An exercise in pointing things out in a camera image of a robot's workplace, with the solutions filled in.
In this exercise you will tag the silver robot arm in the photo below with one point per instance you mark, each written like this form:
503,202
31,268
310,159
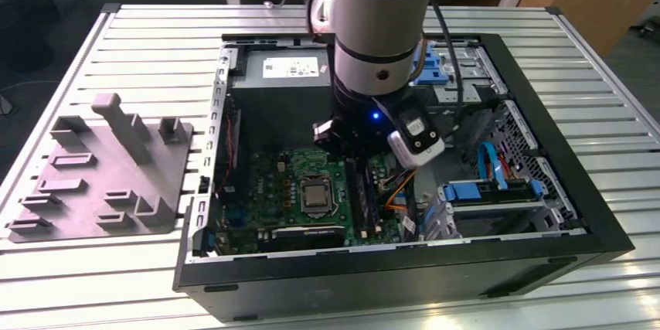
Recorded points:
377,28

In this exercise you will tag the black CPU socket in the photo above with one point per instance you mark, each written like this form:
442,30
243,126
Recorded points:
317,179

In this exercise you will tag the grey power supply box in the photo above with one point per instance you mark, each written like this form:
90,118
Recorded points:
279,113

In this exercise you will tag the silver CPU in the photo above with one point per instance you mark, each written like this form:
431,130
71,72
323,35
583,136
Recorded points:
315,195

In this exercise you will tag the green motherboard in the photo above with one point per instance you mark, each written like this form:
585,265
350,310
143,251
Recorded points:
269,175

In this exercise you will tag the blue drive latch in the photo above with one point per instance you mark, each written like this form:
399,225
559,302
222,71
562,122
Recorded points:
435,75

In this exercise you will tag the metal optical drive cage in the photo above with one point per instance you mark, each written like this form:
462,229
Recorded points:
465,94

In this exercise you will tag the black case fan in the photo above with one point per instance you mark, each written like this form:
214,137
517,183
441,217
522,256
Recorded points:
235,152

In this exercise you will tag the hard disk in blue carrier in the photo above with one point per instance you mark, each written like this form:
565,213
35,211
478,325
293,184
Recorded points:
465,192

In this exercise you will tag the black graphics card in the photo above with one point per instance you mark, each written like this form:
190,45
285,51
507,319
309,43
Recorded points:
310,235

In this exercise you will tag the blue expansion slot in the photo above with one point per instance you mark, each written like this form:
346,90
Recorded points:
238,218

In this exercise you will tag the black PC case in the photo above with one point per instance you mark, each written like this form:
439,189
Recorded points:
361,283

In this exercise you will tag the blue port connector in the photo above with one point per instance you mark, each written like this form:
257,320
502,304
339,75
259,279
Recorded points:
209,241

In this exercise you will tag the metal disk bay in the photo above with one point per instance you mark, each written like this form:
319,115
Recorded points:
547,218

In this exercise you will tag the grey parts rack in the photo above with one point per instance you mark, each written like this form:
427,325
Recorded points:
93,198

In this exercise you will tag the black office chair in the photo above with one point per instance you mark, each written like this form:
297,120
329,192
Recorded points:
26,24

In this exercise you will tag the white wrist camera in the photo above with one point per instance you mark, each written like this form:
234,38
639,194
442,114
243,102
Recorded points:
421,148

